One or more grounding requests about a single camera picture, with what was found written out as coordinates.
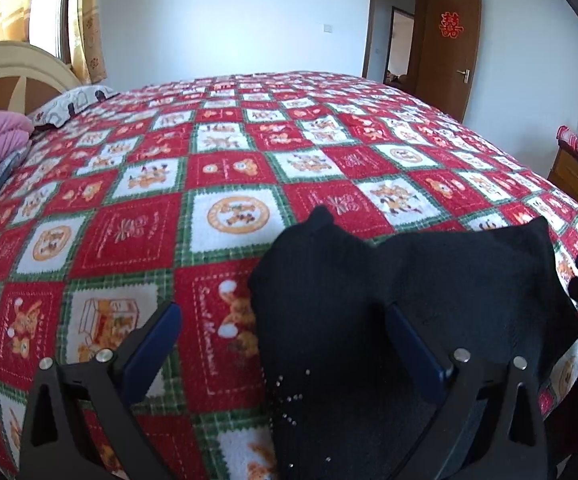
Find red paper door decoration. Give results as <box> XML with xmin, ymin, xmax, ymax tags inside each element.
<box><xmin>438</xmin><ymin>9</ymin><xmax>462</xmax><ymax>38</ymax></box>

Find brown wooden door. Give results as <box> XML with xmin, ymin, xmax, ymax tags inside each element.
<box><xmin>411</xmin><ymin>0</ymin><xmax>483</xmax><ymax>123</ymax></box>

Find yellow patterned curtain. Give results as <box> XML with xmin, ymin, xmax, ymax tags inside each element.
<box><xmin>72</xmin><ymin>0</ymin><xmax>107</xmax><ymax>85</ymax></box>

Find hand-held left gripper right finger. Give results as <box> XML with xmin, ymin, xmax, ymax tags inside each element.
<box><xmin>385</xmin><ymin>303</ymin><xmax>560</xmax><ymax>480</ymax></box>

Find red checked printed blanket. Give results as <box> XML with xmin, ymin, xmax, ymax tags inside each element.
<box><xmin>0</xmin><ymin>71</ymin><xmax>578</xmax><ymax>480</ymax></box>

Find white patterned pillow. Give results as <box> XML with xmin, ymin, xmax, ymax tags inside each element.
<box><xmin>29</xmin><ymin>85</ymin><xmax>119</xmax><ymax>128</ymax></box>

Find black pants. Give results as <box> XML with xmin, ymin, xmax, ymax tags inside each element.
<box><xmin>247</xmin><ymin>205</ymin><xmax>578</xmax><ymax>480</ymax></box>

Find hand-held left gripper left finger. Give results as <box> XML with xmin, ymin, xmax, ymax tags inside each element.
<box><xmin>16</xmin><ymin>301</ymin><xmax>183</xmax><ymax>480</ymax></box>

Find wooden cabinet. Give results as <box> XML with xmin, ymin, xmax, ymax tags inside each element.
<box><xmin>547</xmin><ymin>147</ymin><xmax>578</xmax><ymax>216</ymax></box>

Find brown door frame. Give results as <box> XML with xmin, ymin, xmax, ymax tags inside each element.
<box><xmin>361</xmin><ymin>0</ymin><xmax>432</xmax><ymax>96</ymax></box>

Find window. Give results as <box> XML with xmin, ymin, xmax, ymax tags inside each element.
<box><xmin>28</xmin><ymin>0</ymin><xmax>76</xmax><ymax>61</ymax></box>

